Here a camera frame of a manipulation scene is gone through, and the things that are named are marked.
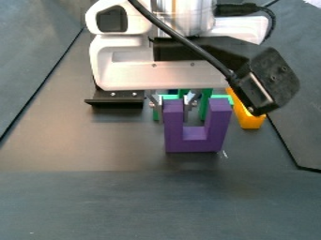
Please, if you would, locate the black camera cable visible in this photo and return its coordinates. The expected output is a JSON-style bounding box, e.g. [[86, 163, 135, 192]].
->
[[127, 0, 238, 83]]

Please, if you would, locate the green stepped arch block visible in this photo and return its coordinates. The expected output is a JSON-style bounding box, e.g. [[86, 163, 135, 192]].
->
[[161, 88, 233, 120]]

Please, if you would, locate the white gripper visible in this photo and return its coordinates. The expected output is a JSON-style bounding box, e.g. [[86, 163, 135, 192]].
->
[[86, 0, 269, 123]]

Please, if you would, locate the blue U-shaped block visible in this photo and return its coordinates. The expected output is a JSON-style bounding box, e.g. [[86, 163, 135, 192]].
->
[[169, 89, 178, 95]]

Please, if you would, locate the purple U-shaped block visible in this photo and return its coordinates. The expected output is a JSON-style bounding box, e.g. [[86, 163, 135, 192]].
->
[[164, 98, 232, 153]]

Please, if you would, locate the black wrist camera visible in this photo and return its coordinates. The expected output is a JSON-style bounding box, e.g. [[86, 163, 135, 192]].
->
[[229, 48, 300, 116]]

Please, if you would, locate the black angle bracket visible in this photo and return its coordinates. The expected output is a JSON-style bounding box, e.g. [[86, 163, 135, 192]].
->
[[85, 89, 146, 108]]

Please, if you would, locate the yellow long bar block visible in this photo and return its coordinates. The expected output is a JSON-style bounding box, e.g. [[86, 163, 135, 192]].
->
[[226, 87, 267, 129]]

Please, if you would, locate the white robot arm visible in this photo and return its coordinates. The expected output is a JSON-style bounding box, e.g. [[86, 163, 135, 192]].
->
[[86, 0, 269, 113]]

